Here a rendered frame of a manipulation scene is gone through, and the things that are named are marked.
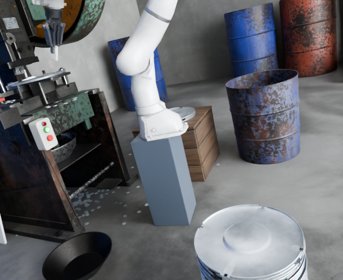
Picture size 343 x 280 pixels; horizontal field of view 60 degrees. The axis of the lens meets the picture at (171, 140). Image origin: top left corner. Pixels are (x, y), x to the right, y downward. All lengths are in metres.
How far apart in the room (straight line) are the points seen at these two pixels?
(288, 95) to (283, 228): 1.01
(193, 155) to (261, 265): 1.02
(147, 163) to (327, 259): 0.78
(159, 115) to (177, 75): 3.71
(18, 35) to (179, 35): 3.36
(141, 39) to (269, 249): 0.85
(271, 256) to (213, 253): 0.15
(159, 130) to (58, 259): 0.74
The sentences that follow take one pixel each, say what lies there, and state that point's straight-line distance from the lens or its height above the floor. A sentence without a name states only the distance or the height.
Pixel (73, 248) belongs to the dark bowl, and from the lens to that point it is 1.55.
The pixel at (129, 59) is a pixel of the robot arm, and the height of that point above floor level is 0.80.
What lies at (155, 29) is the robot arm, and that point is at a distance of 1.21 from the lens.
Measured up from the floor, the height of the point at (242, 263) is 0.31.
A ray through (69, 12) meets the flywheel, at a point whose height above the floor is 1.08.
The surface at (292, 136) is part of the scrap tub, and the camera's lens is 1.87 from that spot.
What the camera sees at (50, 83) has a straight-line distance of 1.72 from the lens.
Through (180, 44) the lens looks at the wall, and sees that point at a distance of 4.86.
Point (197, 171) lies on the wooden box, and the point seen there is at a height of 0.07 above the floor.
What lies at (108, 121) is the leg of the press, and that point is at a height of 0.44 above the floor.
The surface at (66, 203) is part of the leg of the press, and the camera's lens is 1.60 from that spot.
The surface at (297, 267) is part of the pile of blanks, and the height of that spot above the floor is 0.28.
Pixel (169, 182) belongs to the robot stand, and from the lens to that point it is 1.36.
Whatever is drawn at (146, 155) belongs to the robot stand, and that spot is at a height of 0.38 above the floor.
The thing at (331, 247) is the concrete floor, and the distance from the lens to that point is 1.32.
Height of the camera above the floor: 0.88
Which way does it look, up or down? 20 degrees down
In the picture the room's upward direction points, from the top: 13 degrees counter-clockwise
